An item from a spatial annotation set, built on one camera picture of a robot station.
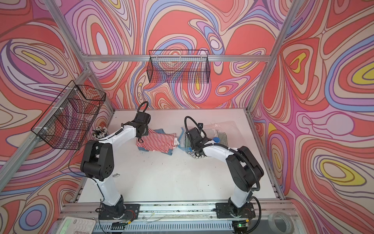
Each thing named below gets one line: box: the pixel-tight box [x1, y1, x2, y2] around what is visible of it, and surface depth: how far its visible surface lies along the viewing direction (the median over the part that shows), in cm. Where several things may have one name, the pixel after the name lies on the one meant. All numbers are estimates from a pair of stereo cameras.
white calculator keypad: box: [57, 216, 96, 234], surface depth 69 cm
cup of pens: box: [91, 126, 109, 140], surface depth 86 cm
